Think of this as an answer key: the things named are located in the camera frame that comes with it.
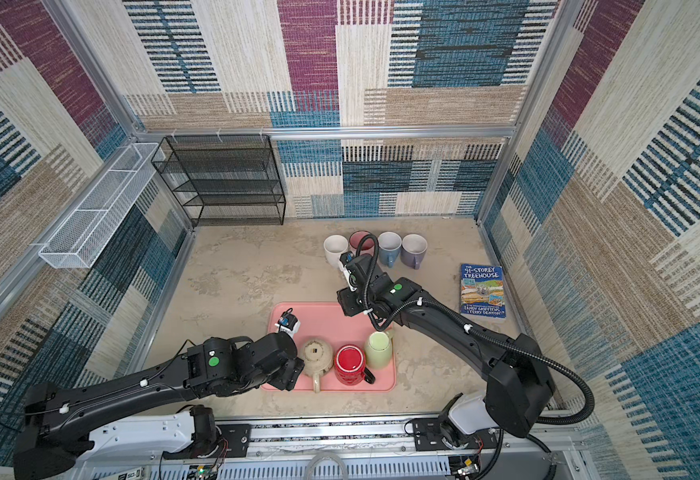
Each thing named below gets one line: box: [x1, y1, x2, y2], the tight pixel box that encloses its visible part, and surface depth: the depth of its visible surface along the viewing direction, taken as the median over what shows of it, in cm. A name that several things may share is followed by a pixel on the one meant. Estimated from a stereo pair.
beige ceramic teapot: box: [302, 340, 334, 394], surface depth 80 cm
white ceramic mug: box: [323, 234, 349, 269], surface depth 104 cm
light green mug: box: [365, 330, 394, 369], surface depth 81 cm
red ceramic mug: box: [334, 344, 376, 386], surface depth 80 cm
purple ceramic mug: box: [400, 233, 428, 270], surface depth 105 cm
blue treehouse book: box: [460, 264, 506, 318], surface depth 100 cm
